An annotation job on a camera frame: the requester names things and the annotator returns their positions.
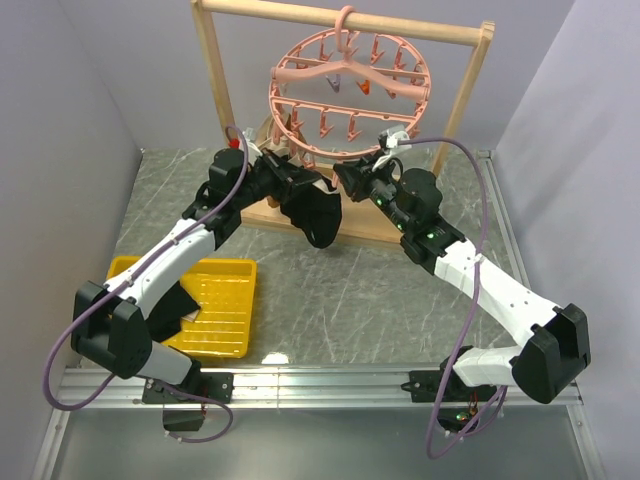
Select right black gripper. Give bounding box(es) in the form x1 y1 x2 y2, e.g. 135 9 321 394
333 151 412 235

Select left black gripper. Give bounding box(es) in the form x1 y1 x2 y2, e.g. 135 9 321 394
234 148 322 210

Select black underwear beige waistband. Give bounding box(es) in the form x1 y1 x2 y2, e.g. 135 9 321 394
280 176 342 249

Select pink round clip hanger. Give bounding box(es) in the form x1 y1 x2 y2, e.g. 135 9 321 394
268 5 432 168

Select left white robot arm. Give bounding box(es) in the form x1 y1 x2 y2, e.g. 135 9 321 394
71 148 325 402

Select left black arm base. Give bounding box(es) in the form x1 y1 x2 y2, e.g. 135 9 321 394
141 372 234 443

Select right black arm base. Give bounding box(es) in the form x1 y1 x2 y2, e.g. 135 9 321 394
398 367 519 441

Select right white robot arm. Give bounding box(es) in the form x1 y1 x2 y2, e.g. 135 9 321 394
333 159 591 404

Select brown underwear striped waistband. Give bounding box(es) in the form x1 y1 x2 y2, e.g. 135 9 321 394
256 118 296 215

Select black underwear in tray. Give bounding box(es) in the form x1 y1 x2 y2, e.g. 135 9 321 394
146 282 200 342

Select wooden hanging rack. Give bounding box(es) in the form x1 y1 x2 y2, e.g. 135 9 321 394
189 0 495 249

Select yellow plastic tray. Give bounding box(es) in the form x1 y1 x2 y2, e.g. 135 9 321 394
119 258 257 359

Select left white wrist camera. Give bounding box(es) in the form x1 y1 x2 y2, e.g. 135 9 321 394
225 126 257 149

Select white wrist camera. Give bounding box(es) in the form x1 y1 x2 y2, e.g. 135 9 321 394
373 125 412 171
225 126 257 149

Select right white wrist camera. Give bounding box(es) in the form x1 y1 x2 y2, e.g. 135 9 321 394
373 125 412 171

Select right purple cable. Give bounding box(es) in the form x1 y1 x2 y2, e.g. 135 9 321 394
424 137 507 461

